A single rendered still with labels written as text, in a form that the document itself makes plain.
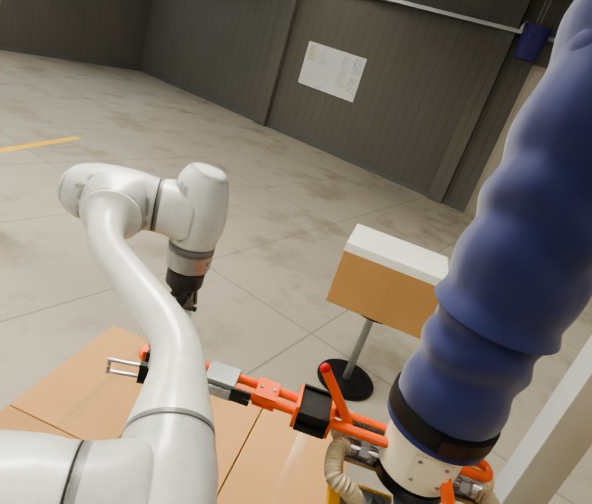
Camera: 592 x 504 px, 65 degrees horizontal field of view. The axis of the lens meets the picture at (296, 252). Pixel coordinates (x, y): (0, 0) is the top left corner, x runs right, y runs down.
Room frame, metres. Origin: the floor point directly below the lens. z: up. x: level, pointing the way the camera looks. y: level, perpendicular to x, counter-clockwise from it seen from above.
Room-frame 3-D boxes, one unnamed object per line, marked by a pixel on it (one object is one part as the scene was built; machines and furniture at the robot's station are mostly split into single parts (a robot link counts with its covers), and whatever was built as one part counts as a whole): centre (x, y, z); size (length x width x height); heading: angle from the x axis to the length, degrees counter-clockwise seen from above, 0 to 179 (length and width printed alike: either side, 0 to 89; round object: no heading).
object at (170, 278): (0.83, 0.20, 1.44); 0.08 x 0.07 x 0.09; 178
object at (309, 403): (0.82, -0.14, 1.24); 0.10 x 0.08 x 0.06; 178
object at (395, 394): (0.81, -0.39, 1.36); 0.23 x 0.23 x 0.04
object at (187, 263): (0.83, 0.20, 1.51); 0.09 x 0.09 x 0.06
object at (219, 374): (0.83, 0.07, 1.23); 0.07 x 0.07 x 0.04; 88
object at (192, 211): (0.82, 0.21, 1.62); 0.13 x 0.11 x 0.16; 106
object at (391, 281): (2.66, -0.59, 0.82); 0.60 x 0.40 x 0.40; 81
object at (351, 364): (2.66, -0.59, 0.31); 0.40 x 0.40 x 0.62
